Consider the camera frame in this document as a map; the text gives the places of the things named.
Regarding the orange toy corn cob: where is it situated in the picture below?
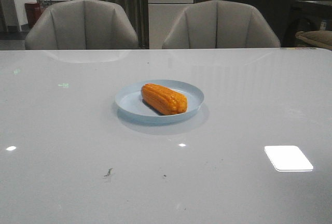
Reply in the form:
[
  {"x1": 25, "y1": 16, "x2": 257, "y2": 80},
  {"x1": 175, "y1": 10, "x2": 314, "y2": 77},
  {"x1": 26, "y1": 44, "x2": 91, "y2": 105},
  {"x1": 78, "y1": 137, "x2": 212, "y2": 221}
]
[{"x1": 141, "y1": 83, "x2": 187, "y2": 115}]

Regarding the light blue round plate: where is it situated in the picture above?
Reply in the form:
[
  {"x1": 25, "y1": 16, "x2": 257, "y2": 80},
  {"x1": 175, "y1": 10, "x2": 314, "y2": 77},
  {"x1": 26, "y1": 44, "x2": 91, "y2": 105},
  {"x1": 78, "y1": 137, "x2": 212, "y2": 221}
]
[{"x1": 115, "y1": 79, "x2": 204, "y2": 125}]

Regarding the grey upholstered chair right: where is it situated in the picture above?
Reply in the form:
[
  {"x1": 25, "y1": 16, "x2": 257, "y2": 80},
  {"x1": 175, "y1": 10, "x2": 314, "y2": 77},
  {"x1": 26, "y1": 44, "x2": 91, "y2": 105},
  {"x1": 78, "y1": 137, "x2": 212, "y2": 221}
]
[{"x1": 162, "y1": 0, "x2": 281, "y2": 49}]

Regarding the grey upholstered chair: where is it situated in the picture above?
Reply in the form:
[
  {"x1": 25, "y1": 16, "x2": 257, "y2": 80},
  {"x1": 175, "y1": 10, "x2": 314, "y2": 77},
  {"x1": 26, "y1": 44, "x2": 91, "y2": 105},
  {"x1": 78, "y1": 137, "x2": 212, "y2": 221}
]
[
  {"x1": 162, "y1": 0, "x2": 281, "y2": 49},
  {"x1": 25, "y1": 0, "x2": 139, "y2": 50}
]

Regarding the grey upholstered chair left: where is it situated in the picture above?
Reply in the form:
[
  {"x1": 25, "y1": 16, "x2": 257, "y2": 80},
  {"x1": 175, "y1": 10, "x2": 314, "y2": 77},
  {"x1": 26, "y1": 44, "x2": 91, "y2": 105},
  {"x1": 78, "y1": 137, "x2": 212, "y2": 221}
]
[{"x1": 25, "y1": 0, "x2": 139, "y2": 50}]

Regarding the red bin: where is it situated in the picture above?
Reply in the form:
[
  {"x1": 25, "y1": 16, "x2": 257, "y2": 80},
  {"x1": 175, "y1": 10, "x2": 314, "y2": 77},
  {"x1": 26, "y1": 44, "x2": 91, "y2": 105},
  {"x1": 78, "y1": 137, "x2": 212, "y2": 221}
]
[{"x1": 24, "y1": 2, "x2": 42, "y2": 28}]

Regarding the brown cushioned seat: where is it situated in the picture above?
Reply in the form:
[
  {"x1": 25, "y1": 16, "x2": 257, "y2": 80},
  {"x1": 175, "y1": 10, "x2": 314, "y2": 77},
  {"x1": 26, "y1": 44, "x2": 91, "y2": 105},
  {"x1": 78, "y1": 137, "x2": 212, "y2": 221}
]
[{"x1": 295, "y1": 31, "x2": 331, "y2": 50}]

